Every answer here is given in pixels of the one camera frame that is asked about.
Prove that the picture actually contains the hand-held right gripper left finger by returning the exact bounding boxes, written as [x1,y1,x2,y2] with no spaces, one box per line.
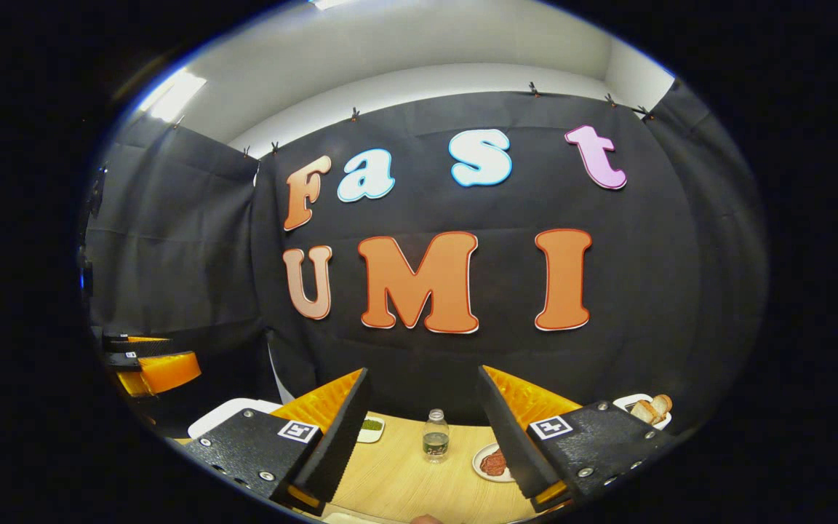
[183,368,372,517]

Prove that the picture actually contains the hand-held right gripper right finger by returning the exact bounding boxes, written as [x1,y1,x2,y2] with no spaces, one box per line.
[477,364,682,514]

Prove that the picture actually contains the white rice cooker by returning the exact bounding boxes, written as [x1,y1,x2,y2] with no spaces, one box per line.
[188,397,283,439]

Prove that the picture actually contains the white round plate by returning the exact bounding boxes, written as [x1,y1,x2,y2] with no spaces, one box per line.
[472,442,518,483]

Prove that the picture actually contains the clear plastic water bottle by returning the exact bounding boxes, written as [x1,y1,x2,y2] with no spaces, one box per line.
[423,409,450,464]

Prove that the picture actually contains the white toaster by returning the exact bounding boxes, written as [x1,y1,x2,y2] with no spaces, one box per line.
[612,393,674,430]

